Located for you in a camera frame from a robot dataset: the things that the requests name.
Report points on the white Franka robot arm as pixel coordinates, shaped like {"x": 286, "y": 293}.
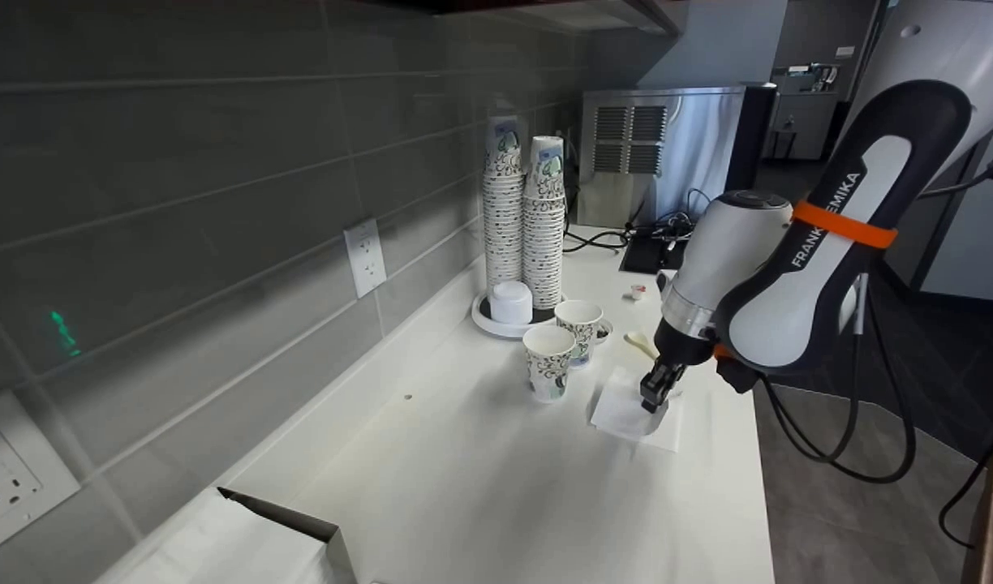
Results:
{"x": 757, "y": 259}

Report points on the round white tray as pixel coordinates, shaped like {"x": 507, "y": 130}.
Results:
{"x": 499, "y": 325}

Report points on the stack of white lids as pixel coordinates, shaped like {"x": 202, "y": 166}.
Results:
{"x": 510, "y": 301}

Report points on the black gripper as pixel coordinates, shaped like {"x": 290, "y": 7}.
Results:
{"x": 678, "y": 359}

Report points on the white paper napkin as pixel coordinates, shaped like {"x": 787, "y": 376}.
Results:
{"x": 623, "y": 414}

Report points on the small white wall plate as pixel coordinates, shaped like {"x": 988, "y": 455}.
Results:
{"x": 365, "y": 258}

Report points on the white background cabinet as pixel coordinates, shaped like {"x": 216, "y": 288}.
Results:
{"x": 968, "y": 259}

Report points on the white wall outlet plate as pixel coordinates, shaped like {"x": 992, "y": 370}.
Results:
{"x": 4, "y": 473}

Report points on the patterned paper coffee cup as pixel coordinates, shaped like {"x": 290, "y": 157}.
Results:
{"x": 551, "y": 367}
{"x": 581, "y": 319}

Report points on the black flat tray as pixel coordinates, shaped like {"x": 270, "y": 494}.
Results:
{"x": 653, "y": 254}

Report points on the dark overhead cabinet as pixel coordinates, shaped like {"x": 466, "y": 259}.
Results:
{"x": 581, "y": 10}

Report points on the tall stack of paper cups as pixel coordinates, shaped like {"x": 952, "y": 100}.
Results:
{"x": 544, "y": 229}
{"x": 506, "y": 204}

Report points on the silver reflective appliance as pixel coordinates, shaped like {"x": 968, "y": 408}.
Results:
{"x": 628, "y": 151}

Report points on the white background desk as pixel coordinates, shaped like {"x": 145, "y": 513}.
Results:
{"x": 799, "y": 116}

